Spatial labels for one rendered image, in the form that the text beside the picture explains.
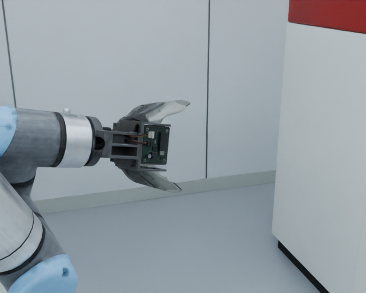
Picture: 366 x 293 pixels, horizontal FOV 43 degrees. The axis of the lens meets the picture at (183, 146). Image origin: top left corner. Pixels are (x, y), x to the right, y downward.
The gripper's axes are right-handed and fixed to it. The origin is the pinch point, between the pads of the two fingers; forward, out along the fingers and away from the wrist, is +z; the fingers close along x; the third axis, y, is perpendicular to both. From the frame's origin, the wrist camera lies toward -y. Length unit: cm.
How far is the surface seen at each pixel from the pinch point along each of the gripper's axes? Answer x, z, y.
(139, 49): 48, 106, -178
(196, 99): 22, 148, -170
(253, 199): -41, 190, -149
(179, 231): -58, 126, -148
